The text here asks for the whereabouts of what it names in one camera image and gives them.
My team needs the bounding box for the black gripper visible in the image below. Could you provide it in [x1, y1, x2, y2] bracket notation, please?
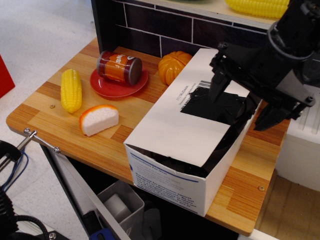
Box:
[208, 42, 315, 132]

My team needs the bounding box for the white cardboard box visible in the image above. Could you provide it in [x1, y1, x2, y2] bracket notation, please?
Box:
[124, 48, 261, 216]

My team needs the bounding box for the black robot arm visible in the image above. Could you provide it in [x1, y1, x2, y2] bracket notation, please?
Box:
[209, 0, 320, 131]

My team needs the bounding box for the orange toy pumpkin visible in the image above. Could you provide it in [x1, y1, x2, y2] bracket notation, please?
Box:
[158, 51, 193, 86]

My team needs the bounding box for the yellow toy corn on shelf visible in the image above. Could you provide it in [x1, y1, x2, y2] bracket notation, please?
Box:
[225, 0, 290, 19]

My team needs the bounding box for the wooden shelf board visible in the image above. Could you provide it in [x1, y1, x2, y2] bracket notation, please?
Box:
[124, 0, 276, 30]

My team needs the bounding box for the red orange toy can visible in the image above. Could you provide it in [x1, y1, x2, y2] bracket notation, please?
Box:
[96, 51, 143, 86]

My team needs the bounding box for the red plastic plate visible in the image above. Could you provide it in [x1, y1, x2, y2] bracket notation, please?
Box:
[90, 66, 149, 98]

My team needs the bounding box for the white orange toy cheese wedge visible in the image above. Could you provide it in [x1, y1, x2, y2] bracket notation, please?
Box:
[79, 104, 119, 137]

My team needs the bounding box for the white roll in bin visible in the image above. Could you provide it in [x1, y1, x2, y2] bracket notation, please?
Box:
[103, 193, 132, 223]

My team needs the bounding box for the grey plastic bin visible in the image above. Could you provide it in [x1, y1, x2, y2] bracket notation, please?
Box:
[97, 180, 145, 240]

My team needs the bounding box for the yellow toy corn cob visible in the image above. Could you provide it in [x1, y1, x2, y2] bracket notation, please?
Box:
[60, 69, 82, 114]

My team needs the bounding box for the red box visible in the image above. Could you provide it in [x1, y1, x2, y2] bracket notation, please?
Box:
[0, 56, 16, 98]

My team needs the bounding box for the metal table clamp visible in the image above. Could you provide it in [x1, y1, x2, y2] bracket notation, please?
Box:
[0, 128, 61, 172]

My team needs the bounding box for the blue black tool handle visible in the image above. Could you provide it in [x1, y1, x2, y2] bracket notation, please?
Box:
[83, 210, 115, 240]

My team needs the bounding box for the blue cable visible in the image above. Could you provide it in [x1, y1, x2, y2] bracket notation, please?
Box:
[0, 147, 30, 196]

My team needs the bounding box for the black braided cable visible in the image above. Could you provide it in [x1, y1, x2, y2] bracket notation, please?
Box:
[0, 189, 48, 240]

